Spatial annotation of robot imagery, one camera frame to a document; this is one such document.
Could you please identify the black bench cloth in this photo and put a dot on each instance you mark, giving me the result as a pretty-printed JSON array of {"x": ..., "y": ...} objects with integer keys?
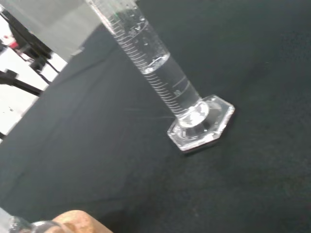
[{"x": 243, "y": 182}]

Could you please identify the black tripod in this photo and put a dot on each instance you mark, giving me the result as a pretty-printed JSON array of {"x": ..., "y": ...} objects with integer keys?
[{"x": 24, "y": 86}]

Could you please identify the pale grey board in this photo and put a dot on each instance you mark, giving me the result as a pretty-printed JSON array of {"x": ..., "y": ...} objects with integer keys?
[{"x": 48, "y": 19}]

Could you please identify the small round-bottom glass flask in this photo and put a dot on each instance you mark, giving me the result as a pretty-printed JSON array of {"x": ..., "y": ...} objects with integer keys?
[{"x": 22, "y": 224}]

